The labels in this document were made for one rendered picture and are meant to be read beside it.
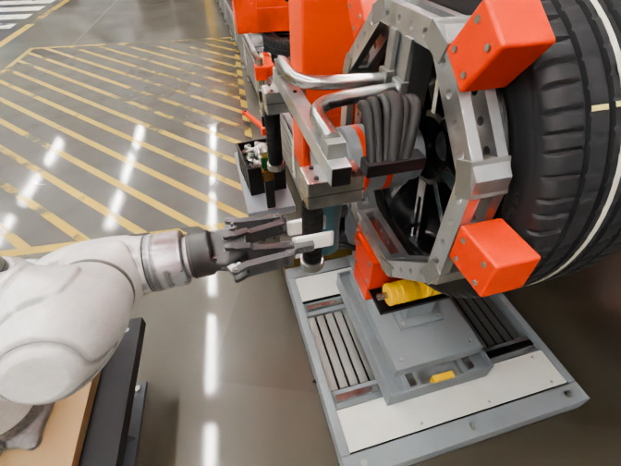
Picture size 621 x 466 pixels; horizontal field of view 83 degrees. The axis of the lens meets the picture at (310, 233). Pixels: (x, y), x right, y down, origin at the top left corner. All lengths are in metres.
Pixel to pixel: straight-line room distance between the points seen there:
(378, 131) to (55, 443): 0.98
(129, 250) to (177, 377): 0.92
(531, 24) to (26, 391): 0.65
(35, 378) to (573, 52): 0.71
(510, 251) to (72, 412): 1.03
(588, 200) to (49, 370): 0.68
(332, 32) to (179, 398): 1.26
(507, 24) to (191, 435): 1.29
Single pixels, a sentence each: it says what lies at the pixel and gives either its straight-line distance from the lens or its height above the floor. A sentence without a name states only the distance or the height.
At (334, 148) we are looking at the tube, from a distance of 0.50.
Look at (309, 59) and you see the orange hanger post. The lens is 1.12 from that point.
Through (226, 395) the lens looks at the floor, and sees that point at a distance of 1.37.
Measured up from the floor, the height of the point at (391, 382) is 0.15.
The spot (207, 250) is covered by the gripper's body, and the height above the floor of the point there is 0.86.
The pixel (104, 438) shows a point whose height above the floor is 0.30.
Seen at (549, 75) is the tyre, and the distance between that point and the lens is 0.58.
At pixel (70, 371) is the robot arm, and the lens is 0.42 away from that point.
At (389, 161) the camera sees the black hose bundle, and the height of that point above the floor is 0.98.
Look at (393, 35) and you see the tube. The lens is 0.71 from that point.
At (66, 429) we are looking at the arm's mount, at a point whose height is 0.33.
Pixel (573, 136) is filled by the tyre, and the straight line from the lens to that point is 0.58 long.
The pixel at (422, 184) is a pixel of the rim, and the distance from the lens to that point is 0.86.
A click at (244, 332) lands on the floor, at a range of 1.47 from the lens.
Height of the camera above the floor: 1.24
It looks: 43 degrees down
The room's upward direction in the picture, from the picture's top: straight up
